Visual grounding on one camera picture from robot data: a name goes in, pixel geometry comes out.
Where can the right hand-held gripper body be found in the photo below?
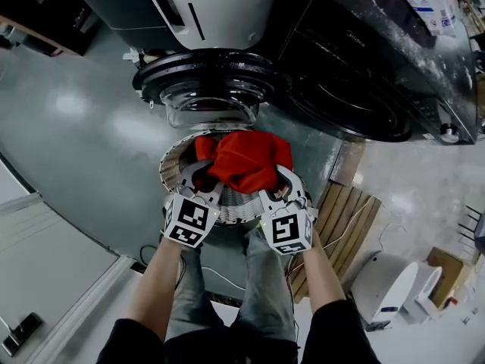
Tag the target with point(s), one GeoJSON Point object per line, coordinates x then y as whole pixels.
{"type": "Point", "coordinates": [288, 230]}

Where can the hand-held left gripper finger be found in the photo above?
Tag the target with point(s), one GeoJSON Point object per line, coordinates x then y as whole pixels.
{"type": "Point", "coordinates": [191, 171]}
{"type": "Point", "coordinates": [216, 192]}

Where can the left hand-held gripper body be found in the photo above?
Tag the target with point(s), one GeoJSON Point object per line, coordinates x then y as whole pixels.
{"type": "Point", "coordinates": [187, 222]}

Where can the white slatted laundry basket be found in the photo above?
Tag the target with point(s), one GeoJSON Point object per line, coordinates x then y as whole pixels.
{"type": "Point", "coordinates": [174, 161]}

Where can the red clothes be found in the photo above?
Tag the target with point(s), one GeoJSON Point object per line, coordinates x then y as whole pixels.
{"type": "Point", "coordinates": [246, 157]}

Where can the white grey washing machine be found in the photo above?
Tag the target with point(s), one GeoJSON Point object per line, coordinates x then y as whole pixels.
{"type": "Point", "coordinates": [223, 10]}

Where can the person's right forearm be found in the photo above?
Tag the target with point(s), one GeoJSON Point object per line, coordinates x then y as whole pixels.
{"type": "Point", "coordinates": [322, 275]}

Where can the person's left forearm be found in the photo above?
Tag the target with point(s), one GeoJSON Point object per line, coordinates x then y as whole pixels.
{"type": "Point", "coordinates": [159, 283]}

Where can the round glass washing machine door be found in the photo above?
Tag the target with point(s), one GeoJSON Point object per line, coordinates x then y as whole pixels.
{"type": "Point", "coordinates": [212, 85]}

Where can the black front-load washing machine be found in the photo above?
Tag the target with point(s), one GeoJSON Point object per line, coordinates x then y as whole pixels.
{"type": "Point", "coordinates": [363, 63]}

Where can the wooden slatted pallet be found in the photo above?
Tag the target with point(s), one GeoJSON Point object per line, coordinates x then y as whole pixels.
{"type": "Point", "coordinates": [341, 218]}

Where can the brown wooden board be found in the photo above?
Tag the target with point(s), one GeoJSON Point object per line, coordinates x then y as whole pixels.
{"type": "Point", "coordinates": [346, 163]}

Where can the person's legs in grey jeans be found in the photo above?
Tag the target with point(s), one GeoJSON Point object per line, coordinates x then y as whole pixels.
{"type": "Point", "coordinates": [261, 290]}

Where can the person's black shirt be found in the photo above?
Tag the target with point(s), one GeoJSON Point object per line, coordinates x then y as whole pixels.
{"type": "Point", "coordinates": [341, 336]}

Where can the white floor appliance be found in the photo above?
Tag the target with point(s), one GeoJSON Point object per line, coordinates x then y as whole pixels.
{"type": "Point", "coordinates": [390, 290]}

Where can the grey door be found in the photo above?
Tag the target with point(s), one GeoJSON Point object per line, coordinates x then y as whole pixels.
{"type": "Point", "coordinates": [49, 264]}

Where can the brown cardboard box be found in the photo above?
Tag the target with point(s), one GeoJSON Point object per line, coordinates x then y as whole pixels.
{"type": "Point", "coordinates": [451, 271]}

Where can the black metal rack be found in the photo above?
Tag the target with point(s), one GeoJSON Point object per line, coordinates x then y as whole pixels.
{"type": "Point", "coordinates": [471, 226]}

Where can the dark cabinet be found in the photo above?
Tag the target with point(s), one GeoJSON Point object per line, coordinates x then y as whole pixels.
{"type": "Point", "coordinates": [49, 10]}

